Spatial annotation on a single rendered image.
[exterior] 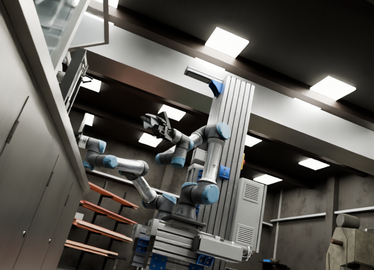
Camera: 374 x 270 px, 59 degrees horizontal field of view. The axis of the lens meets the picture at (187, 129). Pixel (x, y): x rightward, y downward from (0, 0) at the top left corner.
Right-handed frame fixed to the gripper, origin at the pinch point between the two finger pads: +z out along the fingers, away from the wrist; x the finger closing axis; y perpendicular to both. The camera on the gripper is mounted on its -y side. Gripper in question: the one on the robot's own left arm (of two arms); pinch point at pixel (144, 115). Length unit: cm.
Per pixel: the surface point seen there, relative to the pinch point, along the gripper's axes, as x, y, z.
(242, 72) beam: 166, -311, -298
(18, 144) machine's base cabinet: -47, 59, 65
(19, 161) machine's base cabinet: -42, 62, 62
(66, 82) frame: 11.5, -1.1, 41.1
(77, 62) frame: 9.4, -13.0, 40.3
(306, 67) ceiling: 74, -324, -365
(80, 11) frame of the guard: -41, 6, 62
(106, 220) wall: 843, -150, -497
